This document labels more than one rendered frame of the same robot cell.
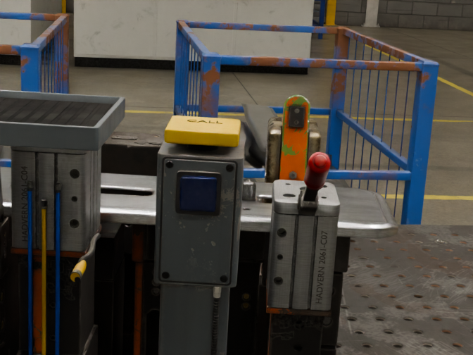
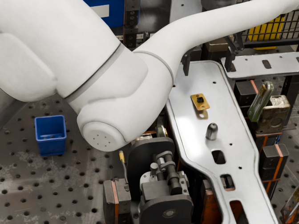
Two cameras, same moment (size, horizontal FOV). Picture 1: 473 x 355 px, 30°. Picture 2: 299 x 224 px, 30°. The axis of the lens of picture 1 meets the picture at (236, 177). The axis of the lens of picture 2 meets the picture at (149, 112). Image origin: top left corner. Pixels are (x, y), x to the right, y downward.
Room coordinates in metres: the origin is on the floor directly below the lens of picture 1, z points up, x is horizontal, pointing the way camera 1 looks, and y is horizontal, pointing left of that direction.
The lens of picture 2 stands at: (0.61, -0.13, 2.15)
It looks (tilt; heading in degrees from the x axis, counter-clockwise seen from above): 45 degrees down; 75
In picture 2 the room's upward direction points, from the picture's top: 5 degrees clockwise
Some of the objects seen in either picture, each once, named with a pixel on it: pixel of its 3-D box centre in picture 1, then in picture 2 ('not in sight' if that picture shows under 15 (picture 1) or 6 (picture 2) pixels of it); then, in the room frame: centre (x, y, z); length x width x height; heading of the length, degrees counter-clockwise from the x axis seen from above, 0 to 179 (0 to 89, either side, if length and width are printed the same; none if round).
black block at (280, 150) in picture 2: not in sight; (264, 182); (1.24, 0.78, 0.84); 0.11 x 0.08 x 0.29; 179
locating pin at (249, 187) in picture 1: (248, 194); not in sight; (1.05, -0.02, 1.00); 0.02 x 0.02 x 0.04
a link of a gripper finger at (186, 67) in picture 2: not in sight; (186, 63); (1.01, 0.98, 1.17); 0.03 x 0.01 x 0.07; 89
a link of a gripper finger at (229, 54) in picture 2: not in sight; (228, 59); (1.13, 0.98, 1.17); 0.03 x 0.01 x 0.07; 89
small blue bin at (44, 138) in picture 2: not in sight; (50, 136); (0.63, 1.15, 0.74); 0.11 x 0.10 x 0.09; 89
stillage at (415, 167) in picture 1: (280, 154); not in sight; (3.50, -0.17, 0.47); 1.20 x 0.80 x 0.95; 9
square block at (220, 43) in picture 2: not in sight; (211, 71); (1.20, 1.25, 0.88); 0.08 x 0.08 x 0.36; 89
